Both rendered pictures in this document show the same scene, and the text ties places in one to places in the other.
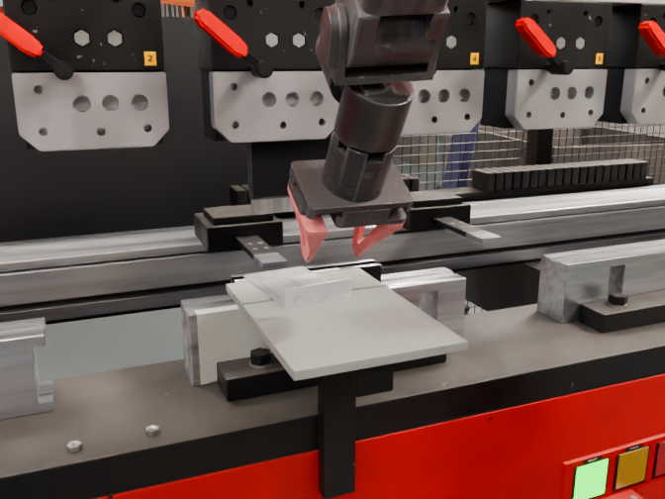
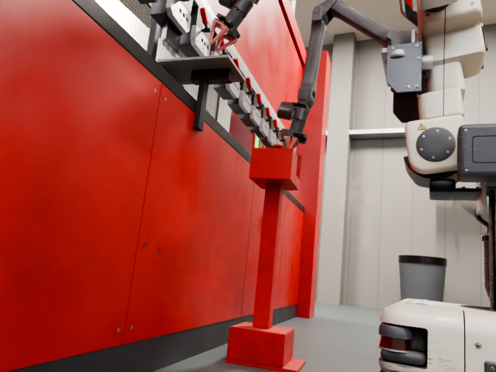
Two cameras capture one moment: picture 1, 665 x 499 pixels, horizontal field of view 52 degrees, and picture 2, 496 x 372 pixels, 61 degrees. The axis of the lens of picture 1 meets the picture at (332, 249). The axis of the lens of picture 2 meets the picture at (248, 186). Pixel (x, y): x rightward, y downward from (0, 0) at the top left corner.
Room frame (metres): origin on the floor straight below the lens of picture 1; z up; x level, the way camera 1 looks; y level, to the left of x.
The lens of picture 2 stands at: (-0.34, 0.92, 0.32)
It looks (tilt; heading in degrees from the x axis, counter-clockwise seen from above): 11 degrees up; 310
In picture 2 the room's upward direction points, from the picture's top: 6 degrees clockwise
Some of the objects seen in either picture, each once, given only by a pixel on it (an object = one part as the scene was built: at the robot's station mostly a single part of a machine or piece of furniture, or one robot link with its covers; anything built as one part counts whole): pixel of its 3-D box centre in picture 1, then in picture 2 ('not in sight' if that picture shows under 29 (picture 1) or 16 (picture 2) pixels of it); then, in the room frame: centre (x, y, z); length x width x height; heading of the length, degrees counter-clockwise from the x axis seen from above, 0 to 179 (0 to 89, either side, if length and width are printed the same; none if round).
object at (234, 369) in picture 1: (335, 361); not in sight; (0.80, 0.00, 0.89); 0.30 x 0.05 x 0.03; 112
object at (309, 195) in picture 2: not in sight; (273, 177); (1.84, -1.99, 1.15); 0.85 x 0.25 x 2.30; 22
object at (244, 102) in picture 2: not in sight; (240, 95); (1.13, -0.67, 1.26); 0.15 x 0.09 x 0.17; 112
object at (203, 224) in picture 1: (249, 236); not in sight; (0.99, 0.13, 1.01); 0.26 x 0.12 x 0.05; 22
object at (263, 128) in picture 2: not in sight; (260, 121); (1.27, -1.04, 1.26); 0.15 x 0.09 x 0.17; 112
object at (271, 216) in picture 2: not in sight; (269, 253); (0.62, -0.38, 0.39); 0.06 x 0.06 x 0.54; 24
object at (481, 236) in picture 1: (447, 217); not in sight; (1.12, -0.19, 1.01); 0.26 x 0.12 x 0.05; 22
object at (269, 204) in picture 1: (289, 174); (170, 40); (0.84, 0.05, 1.13); 0.10 x 0.02 x 0.10; 112
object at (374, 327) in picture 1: (332, 313); (202, 71); (0.70, 0.00, 1.00); 0.26 x 0.18 x 0.01; 22
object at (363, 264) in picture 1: (307, 280); not in sight; (0.85, 0.03, 0.99); 0.20 x 0.03 x 0.03; 112
